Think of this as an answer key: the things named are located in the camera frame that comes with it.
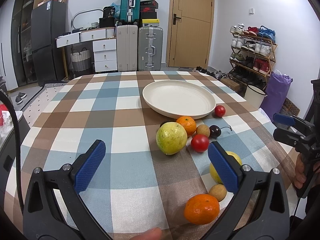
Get brown longan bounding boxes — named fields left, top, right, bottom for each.
left=196, top=124, right=210, bottom=137
left=208, top=184, right=227, bottom=202

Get red cherry tomato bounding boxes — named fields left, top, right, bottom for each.
left=191, top=134, right=210, bottom=153
left=214, top=105, right=226, bottom=118

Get large yellow-green guava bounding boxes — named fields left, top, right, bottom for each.
left=156, top=122, right=188, bottom=155

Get orange tangerine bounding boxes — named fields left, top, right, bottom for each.
left=176, top=116, right=197, bottom=137
left=183, top=194, right=220, bottom=225

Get cream round plate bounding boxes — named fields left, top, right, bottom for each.
left=142, top=80, right=216, bottom=120

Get cardboard box on floor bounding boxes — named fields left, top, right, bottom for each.
left=220, top=78, right=241, bottom=92

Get checkered tablecloth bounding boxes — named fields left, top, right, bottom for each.
left=3, top=70, right=304, bottom=240

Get black refrigerator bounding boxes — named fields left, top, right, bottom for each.
left=31, top=0, right=67, bottom=86

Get dark cherry with stem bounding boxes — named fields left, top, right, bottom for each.
left=209, top=125, right=232, bottom=139

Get silver aluminium suitcase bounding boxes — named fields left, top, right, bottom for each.
left=138, top=27, right=163, bottom=71

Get white drawer desk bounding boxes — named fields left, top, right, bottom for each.
left=56, top=27, right=118, bottom=80

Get person's right hand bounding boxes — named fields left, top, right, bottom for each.
left=294, top=153, right=319, bottom=189

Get glass door cabinet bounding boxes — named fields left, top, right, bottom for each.
left=11, top=0, right=37, bottom=87

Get teal suitcase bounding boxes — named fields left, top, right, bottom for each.
left=119, top=0, right=140, bottom=25

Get wooden door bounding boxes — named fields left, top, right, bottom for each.
left=166, top=0, right=214, bottom=68

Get woven laundry basket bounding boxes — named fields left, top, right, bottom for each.
left=71, top=48, right=92, bottom=73

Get wooden shoe rack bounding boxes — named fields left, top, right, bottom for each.
left=228, top=24, right=277, bottom=90

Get dark plum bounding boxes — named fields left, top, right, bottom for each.
left=159, top=121, right=170, bottom=127

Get stacked shoe boxes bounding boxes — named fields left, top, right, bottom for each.
left=139, top=0, right=158, bottom=27

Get purple bag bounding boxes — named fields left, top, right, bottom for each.
left=260, top=70, right=293, bottom=122

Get white enamel bucket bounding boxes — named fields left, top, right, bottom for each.
left=244, top=85, right=267, bottom=109

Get black cable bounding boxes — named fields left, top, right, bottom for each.
left=0, top=89, right=25, bottom=213

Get beige suitcase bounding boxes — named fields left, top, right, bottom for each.
left=116, top=25, right=138, bottom=72

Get person's left hand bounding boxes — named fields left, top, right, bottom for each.
left=130, top=228, right=162, bottom=240

